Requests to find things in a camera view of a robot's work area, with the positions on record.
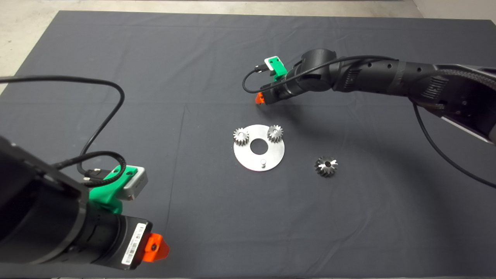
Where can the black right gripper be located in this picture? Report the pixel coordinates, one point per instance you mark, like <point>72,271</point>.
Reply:
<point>277,91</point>

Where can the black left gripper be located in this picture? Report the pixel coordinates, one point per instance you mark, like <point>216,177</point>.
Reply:
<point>116,242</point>

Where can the large steel bevel gear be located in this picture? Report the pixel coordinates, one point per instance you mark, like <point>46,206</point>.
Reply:
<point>321,169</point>

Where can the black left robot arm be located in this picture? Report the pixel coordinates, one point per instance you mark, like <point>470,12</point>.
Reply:
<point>38,205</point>

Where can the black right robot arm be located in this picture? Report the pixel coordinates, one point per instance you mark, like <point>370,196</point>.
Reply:
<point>368,75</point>

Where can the steel spur gear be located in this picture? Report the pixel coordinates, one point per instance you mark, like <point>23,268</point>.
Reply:
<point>279,136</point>
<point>237,136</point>

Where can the round metal plate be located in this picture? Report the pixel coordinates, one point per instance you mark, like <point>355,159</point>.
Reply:
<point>271,153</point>

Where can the dark grey table cloth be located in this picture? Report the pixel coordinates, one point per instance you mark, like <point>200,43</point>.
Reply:
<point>310,240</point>

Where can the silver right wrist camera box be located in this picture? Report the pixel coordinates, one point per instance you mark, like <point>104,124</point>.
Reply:
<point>267,64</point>

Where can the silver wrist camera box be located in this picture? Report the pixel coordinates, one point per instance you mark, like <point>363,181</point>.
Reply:
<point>267,64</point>
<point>135,188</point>

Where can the green right camera mount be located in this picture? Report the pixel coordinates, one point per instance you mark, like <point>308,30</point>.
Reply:
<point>278,66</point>

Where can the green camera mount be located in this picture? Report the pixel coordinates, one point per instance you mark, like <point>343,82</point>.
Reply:
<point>102,197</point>
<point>278,66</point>

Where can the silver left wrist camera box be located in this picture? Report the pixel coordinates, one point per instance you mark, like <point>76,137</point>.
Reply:
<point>135,188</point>

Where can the green left camera mount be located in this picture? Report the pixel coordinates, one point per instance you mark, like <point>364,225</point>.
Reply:
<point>102,197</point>

